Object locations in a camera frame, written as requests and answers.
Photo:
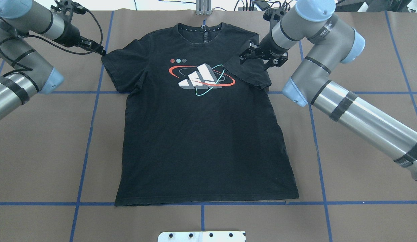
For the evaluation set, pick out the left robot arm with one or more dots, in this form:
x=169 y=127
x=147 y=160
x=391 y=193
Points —
x=31 y=72

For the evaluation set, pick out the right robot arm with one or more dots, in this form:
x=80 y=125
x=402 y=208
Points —
x=334 y=42

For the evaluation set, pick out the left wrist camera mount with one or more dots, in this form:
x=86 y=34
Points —
x=68 y=7

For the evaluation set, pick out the aluminium frame post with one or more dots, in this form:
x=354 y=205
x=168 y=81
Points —
x=204 y=7

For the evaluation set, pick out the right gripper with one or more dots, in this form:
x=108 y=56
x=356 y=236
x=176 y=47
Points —
x=272 y=45

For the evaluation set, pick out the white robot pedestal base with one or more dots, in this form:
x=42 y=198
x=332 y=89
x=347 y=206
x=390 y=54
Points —
x=203 y=236

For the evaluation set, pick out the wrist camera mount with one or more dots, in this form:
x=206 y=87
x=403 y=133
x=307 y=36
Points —
x=68 y=7
x=274 y=15

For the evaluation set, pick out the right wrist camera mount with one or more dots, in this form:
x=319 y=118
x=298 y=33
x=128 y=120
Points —
x=274 y=15

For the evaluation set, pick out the black graphic t-shirt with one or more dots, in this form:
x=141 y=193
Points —
x=198 y=126

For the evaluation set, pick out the black power adapter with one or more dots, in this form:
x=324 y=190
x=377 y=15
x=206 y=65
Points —
x=262 y=4

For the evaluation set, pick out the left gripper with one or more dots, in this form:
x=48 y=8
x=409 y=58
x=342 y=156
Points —
x=68 y=36

